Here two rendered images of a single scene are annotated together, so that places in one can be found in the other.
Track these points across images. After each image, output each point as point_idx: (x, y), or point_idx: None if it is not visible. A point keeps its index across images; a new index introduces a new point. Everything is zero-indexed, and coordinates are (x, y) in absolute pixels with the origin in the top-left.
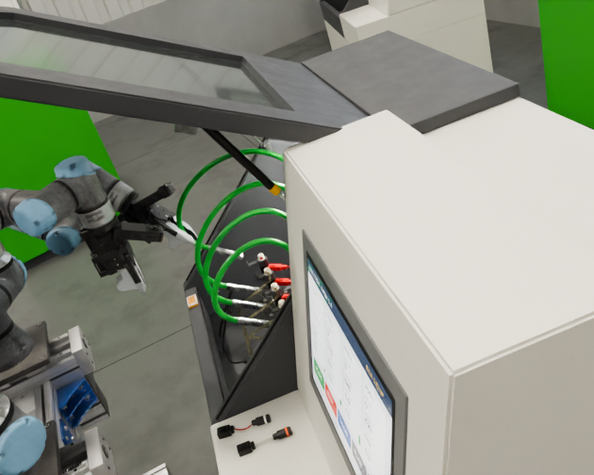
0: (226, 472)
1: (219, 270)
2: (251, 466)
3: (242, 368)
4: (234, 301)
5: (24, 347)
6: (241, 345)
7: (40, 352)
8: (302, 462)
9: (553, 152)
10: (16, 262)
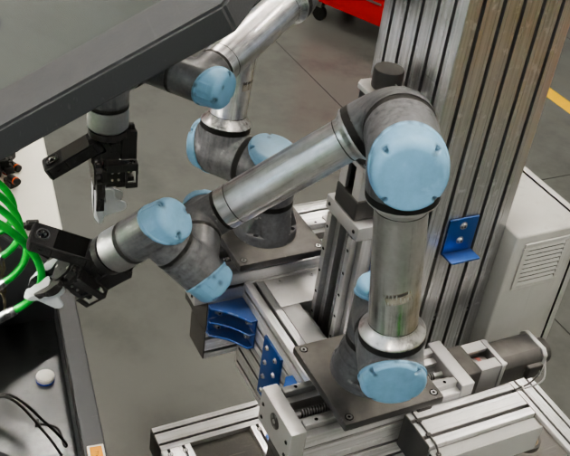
0: (52, 217)
1: None
2: (29, 217)
3: (42, 413)
4: None
5: (334, 354)
6: (39, 453)
7: (312, 358)
8: None
9: None
10: (367, 364)
